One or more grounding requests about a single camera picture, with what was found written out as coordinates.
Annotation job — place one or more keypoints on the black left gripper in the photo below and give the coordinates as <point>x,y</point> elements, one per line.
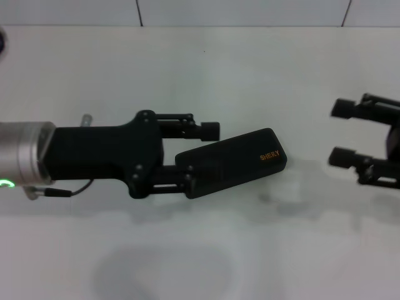
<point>103,156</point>

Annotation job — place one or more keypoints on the black glasses case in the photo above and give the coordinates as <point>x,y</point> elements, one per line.
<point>237,156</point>

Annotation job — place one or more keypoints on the left gripper silver stud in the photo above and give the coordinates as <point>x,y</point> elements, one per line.
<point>87,121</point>

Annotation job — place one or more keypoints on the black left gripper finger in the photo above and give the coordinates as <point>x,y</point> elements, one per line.
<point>209,131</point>

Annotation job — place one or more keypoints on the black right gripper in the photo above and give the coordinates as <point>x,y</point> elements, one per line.
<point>394,142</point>

